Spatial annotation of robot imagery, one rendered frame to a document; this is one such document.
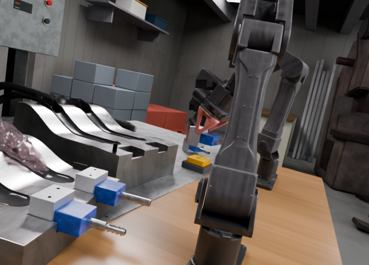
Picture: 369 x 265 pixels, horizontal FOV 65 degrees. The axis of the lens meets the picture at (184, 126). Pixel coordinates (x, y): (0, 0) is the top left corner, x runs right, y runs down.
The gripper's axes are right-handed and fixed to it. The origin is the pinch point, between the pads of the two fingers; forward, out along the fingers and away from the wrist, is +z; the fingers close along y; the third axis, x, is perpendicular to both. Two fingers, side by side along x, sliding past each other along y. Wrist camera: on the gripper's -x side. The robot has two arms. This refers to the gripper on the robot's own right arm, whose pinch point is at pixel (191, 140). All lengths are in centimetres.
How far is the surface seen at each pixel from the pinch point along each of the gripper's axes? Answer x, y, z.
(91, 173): 33, 58, -22
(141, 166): 24.6, 40.4, -13.6
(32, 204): 39, 68, -24
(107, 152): 23, 50, -17
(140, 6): -385, -161, 60
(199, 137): 20.4, 22.8, -20.2
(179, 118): -280, -272, 205
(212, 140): 23.5, 21.2, -22.2
